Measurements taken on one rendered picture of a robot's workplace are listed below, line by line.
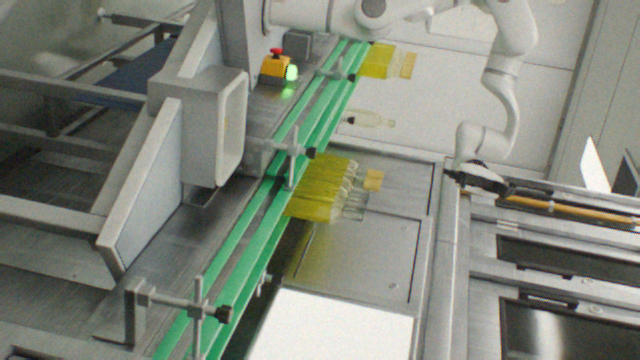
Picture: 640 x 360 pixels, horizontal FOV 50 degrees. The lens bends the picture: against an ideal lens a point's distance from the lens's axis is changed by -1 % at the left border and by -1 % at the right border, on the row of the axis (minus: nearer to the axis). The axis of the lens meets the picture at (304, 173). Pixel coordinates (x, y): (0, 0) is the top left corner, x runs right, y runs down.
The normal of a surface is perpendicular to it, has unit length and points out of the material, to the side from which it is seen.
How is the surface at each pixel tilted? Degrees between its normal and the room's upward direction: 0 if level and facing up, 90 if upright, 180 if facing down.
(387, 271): 90
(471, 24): 90
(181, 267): 90
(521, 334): 90
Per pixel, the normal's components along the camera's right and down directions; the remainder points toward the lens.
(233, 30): -0.25, 0.79
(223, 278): 0.11, -0.89
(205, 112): -0.22, 0.42
